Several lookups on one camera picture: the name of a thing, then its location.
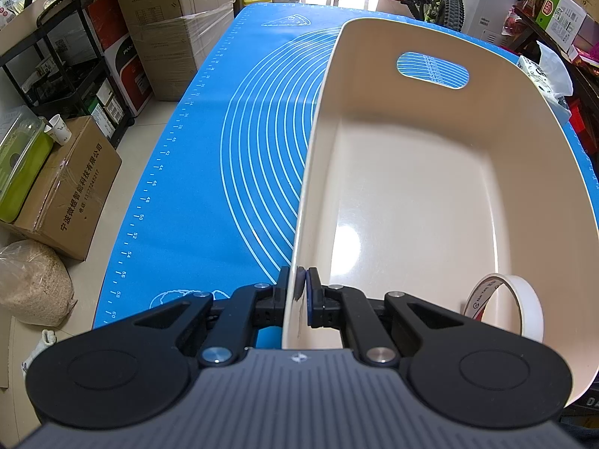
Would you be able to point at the blue silicone baking mat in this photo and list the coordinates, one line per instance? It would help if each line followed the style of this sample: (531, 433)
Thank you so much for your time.
(217, 205)

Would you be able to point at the beige plastic storage bin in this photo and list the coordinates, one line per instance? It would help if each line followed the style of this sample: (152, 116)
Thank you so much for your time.
(435, 161)

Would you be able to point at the white tape roll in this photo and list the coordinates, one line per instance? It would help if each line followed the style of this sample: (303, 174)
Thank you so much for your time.
(508, 302)

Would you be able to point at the black metal rack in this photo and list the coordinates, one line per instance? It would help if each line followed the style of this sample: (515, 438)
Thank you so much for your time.
(57, 68)

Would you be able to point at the paper cup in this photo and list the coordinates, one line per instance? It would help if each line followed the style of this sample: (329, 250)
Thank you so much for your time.
(57, 129)

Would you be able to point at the bag of grain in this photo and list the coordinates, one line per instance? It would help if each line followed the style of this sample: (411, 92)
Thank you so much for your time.
(35, 286)

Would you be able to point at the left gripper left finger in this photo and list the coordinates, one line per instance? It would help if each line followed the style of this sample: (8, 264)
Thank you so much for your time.
(218, 332)

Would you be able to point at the floor cardboard box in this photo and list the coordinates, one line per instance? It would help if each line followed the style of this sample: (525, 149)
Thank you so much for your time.
(65, 202)

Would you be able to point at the green lidded container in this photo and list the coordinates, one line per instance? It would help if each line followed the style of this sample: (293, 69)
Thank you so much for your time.
(25, 148)

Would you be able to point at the white tissue box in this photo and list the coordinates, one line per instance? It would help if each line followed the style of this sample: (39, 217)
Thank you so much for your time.
(551, 77)

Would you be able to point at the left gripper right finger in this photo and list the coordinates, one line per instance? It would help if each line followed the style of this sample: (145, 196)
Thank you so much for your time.
(380, 332)

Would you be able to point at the large lower cardboard box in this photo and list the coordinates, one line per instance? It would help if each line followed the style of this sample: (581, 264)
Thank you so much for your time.
(174, 37)

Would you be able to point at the green white product box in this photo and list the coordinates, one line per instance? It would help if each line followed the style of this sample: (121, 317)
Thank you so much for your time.
(561, 20)

